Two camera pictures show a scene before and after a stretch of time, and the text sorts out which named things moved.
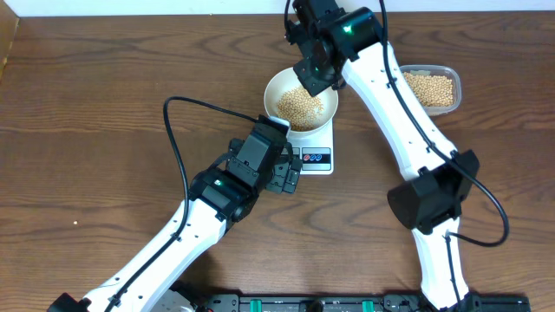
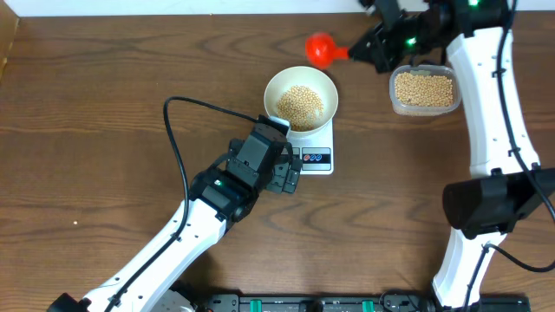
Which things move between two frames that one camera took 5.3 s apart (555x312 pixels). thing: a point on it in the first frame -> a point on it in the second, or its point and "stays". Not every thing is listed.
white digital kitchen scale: x=315 y=152 stays
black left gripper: x=278 y=182 stays
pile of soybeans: x=434 y=91 stays
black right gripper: x=313 y=86 -> x=381 y=56
